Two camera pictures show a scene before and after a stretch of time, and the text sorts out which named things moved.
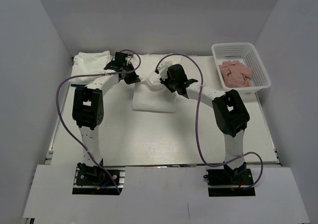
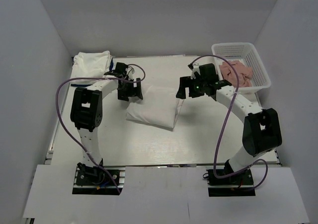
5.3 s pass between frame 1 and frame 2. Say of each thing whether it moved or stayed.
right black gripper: moved
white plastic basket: stayed
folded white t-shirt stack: stayed
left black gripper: moved
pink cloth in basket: stayed
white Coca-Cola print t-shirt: moved
